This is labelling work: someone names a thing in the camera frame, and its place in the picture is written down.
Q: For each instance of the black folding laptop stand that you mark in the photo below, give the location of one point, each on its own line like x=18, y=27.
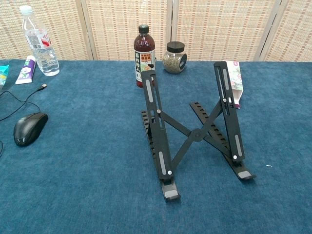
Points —
x=196, y=134

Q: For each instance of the glass jar black lid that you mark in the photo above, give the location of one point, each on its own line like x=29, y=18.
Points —
x=173, y=62

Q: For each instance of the dark tea drink bottle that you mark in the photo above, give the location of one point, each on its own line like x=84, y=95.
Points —
x=143, y=48

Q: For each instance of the floral paper box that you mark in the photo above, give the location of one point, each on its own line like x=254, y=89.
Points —
x=235, y=78

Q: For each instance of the blue table cloth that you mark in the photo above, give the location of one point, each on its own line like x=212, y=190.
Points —
x=73, y=170

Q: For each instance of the bamboo folding screen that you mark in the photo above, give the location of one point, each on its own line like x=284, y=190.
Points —
x=122, y=24

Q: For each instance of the black computer mouse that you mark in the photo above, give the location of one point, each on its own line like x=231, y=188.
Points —
x=29, y=128

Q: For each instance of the clear plastic water bottle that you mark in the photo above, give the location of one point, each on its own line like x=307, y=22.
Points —
x=41, y=48

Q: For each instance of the white purple toothpaste tube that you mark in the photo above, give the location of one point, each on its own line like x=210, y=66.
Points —
x=25, y=72

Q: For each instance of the teal snack bag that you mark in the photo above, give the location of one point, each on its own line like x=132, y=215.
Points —
x=3, y=75

